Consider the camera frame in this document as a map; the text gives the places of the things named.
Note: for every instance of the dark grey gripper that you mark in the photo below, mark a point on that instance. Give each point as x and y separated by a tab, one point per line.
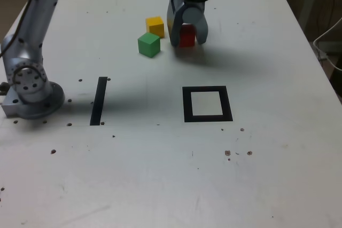
196	4

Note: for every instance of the red cube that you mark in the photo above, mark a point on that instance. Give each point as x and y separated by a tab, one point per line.
187	37

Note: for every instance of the yellow cube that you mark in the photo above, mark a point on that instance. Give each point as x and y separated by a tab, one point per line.
155	27

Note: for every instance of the green cube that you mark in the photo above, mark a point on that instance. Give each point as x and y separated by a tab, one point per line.
148	45

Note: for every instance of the black tape square outline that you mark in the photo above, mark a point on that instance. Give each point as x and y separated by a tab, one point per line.
187	103

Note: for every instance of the black tape strip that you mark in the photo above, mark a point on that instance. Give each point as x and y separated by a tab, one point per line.
97	102

